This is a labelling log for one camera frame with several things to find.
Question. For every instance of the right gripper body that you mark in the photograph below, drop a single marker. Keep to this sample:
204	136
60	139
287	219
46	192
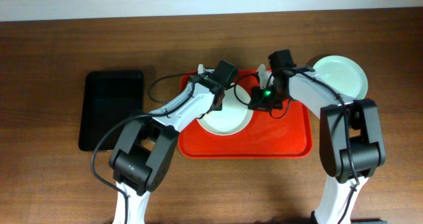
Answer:
266	98

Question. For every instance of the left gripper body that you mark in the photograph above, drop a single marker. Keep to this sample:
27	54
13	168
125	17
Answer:
217	108

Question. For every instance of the white plate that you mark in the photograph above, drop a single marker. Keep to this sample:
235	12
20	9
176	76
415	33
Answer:
233	117

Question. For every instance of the mint green plate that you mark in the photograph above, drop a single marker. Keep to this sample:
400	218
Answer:
344	74

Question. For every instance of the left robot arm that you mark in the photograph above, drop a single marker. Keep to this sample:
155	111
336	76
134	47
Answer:
145	147

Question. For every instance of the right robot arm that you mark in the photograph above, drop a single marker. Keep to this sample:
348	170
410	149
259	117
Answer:
351	143

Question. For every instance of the black plastic tray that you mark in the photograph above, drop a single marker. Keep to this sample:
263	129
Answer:
109	98

